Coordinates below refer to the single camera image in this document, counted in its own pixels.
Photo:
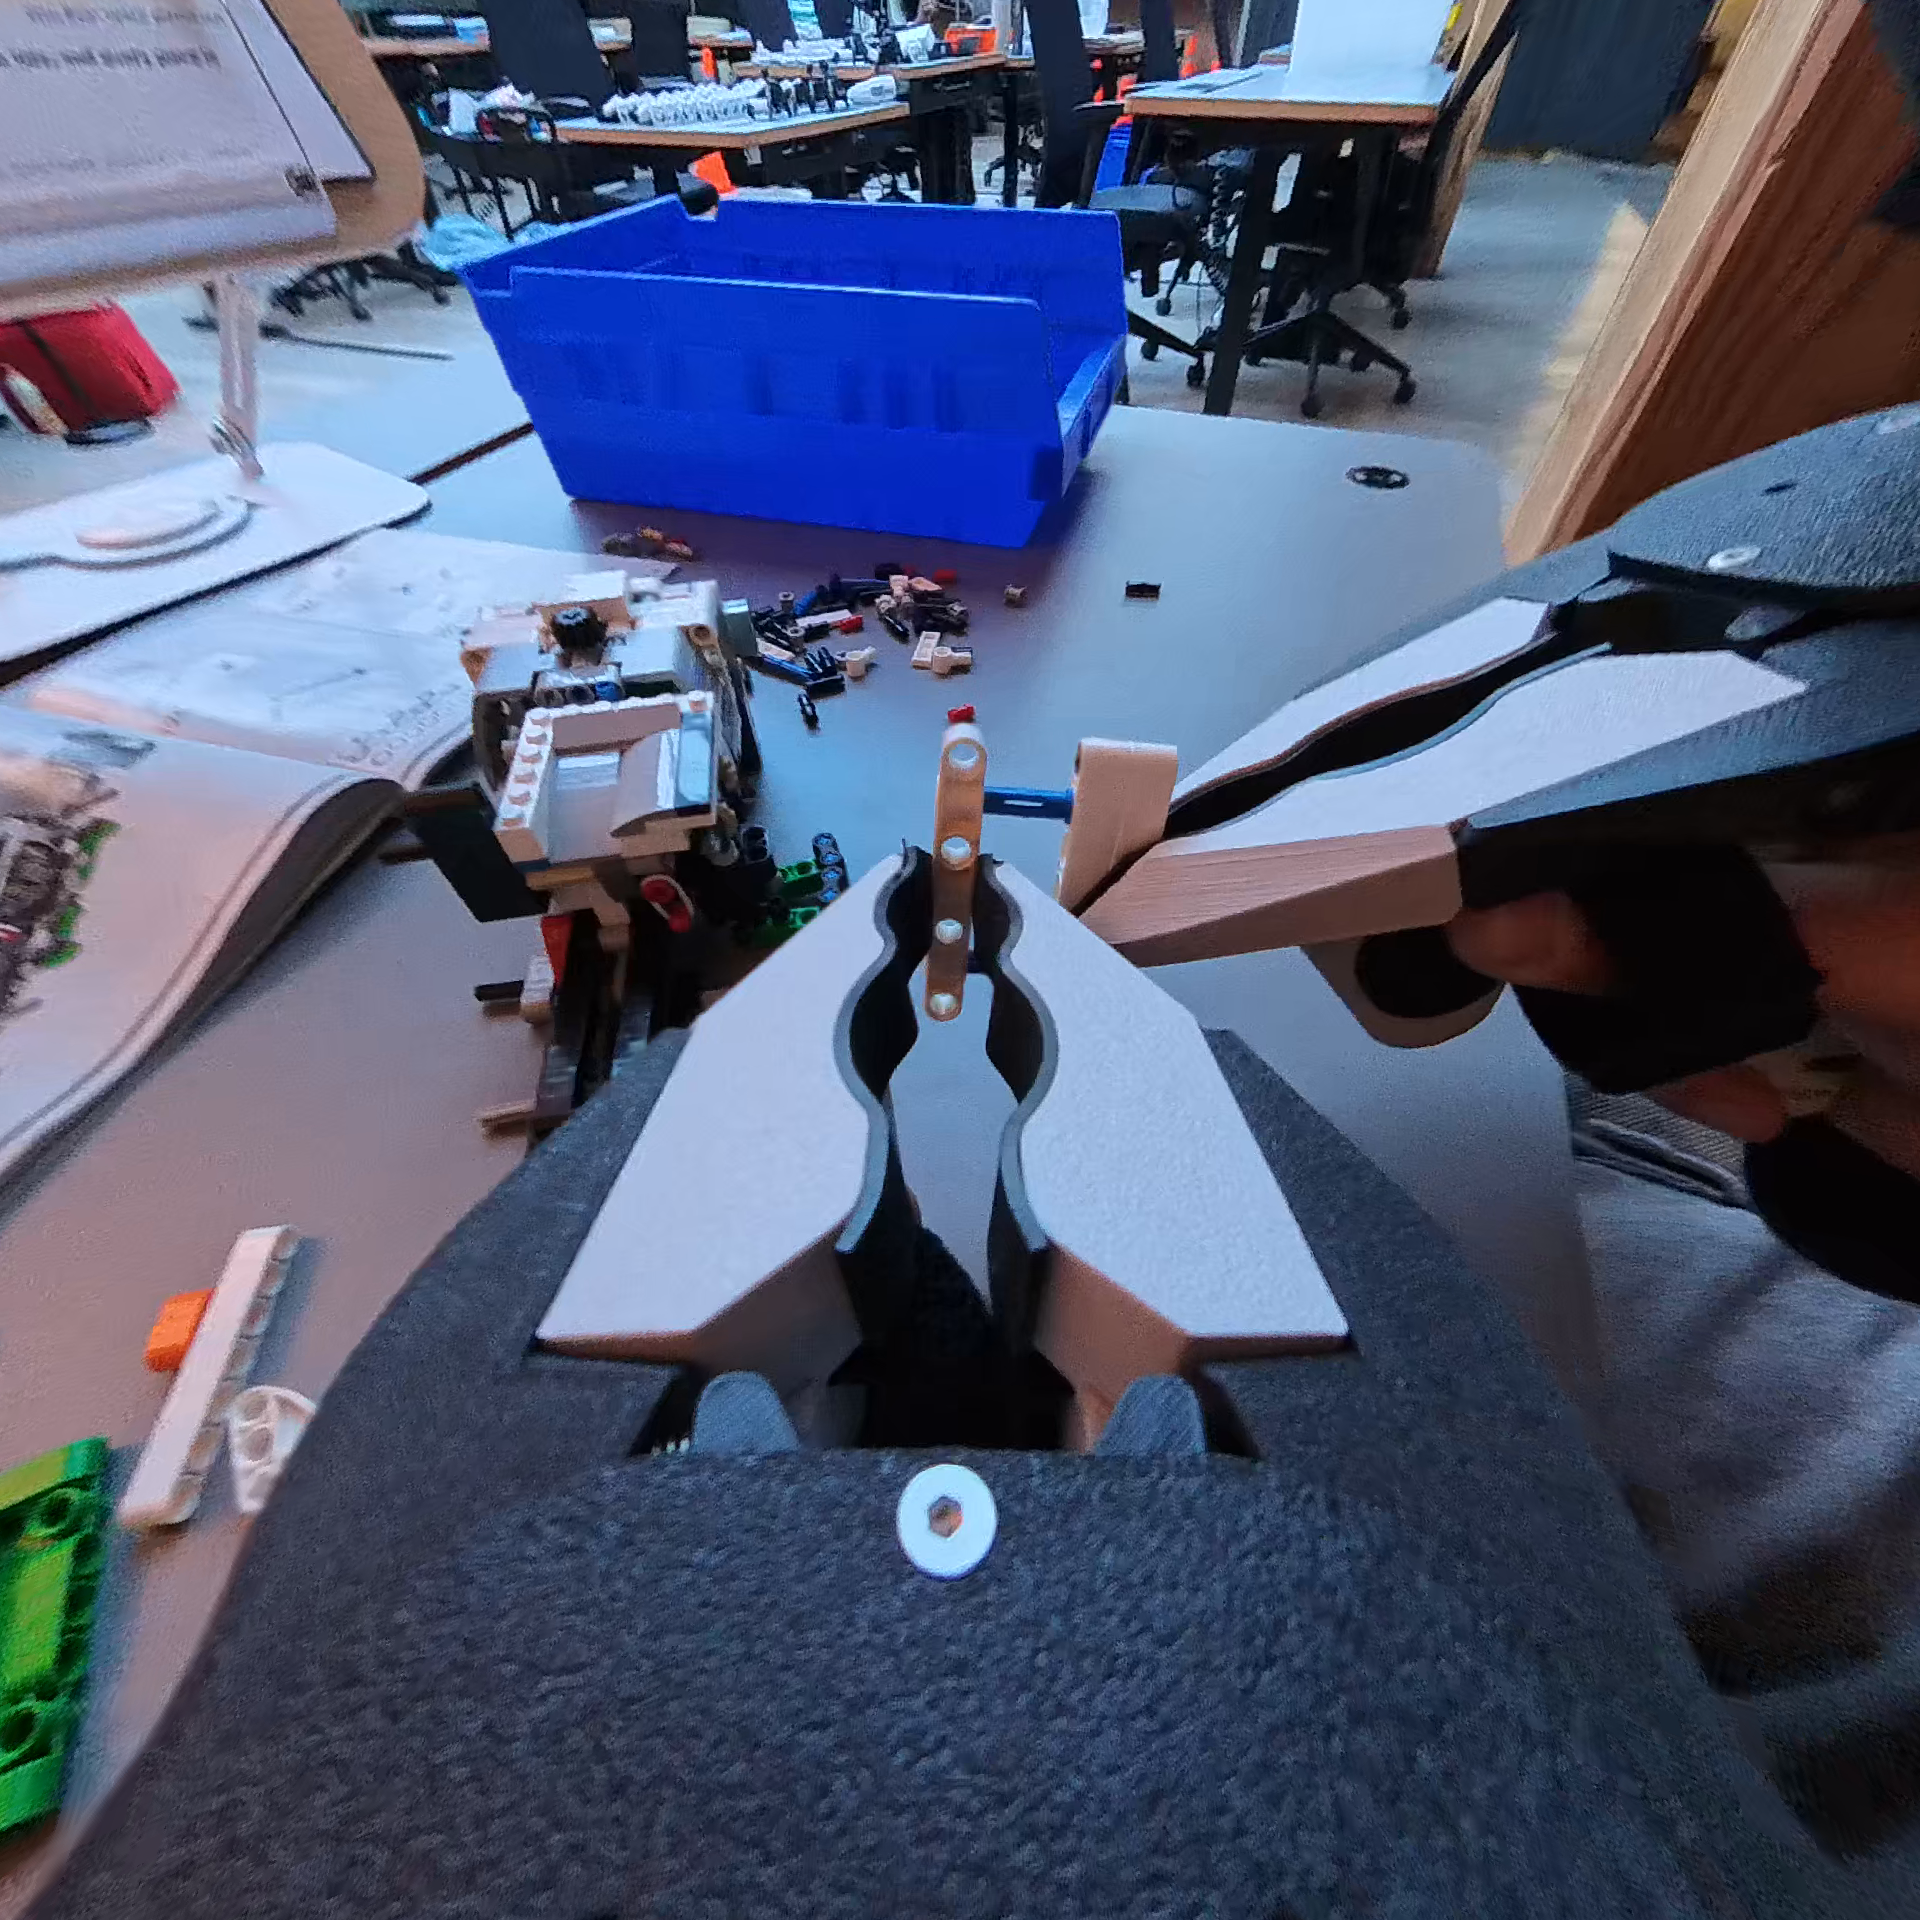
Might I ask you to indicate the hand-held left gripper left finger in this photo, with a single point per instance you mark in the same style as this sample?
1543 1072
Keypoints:
720 1170

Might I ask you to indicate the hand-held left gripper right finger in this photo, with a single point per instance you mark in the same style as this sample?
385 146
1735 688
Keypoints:
1154 1170

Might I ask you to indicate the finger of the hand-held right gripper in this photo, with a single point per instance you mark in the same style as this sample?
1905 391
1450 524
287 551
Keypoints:
1381 683
1500 780

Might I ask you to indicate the white angled lego piece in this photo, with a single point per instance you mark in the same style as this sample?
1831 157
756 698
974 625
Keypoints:
1119 811

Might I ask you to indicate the white lego liftarm beam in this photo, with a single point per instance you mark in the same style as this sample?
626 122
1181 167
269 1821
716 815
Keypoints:
956 870

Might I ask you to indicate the blue lego axle pin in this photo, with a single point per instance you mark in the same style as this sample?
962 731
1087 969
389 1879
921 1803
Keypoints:
1028 803

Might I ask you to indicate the green black lego assembly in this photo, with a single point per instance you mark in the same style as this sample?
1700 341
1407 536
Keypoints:
795 884

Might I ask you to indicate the lego truck model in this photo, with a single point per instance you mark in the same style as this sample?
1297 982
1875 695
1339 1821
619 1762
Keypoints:
614 764

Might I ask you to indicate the pile of small lego pieces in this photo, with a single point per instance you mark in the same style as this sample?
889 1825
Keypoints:
862 622

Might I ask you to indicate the white small lego connector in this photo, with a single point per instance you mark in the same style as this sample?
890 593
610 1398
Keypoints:
267 1440

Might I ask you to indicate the long white lego beam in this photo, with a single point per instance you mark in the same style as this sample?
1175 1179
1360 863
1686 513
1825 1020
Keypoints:
211 1373

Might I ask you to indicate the orange small lego piece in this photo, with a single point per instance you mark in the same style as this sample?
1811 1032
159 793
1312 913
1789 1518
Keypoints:
177 1330

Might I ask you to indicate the brown small lego pieces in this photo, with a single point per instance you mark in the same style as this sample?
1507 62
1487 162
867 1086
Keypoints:
649 542

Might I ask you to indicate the lego instruction booklet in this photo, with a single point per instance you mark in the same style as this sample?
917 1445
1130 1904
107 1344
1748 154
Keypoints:
225 750

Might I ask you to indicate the person's right hand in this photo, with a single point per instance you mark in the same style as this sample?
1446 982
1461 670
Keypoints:
1875 961

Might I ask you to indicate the black table grommet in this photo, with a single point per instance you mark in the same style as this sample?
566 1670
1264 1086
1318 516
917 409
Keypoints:
1377 477

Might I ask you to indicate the wooden panel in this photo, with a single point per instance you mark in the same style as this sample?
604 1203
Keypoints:
1725 270

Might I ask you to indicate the black office chair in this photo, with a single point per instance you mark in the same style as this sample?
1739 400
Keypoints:
1334 300

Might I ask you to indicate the wooden top office desk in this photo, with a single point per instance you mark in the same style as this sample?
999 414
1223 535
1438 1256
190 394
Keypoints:
720 132
1290 99

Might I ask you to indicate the blue plastic bin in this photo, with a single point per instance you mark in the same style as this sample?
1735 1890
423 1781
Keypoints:
780 391

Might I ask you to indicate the person's grey jeans leg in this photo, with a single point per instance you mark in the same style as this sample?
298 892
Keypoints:
1755 1501

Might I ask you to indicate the white document stand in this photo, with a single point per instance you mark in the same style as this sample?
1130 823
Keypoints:
181 524

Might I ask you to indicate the red bag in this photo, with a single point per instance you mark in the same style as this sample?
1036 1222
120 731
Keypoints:
82 368

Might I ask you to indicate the printed paper sheet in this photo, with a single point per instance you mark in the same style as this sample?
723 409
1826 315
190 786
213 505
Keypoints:
135 121

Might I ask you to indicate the green lego frame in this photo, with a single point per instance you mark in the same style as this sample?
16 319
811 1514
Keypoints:
45 1621

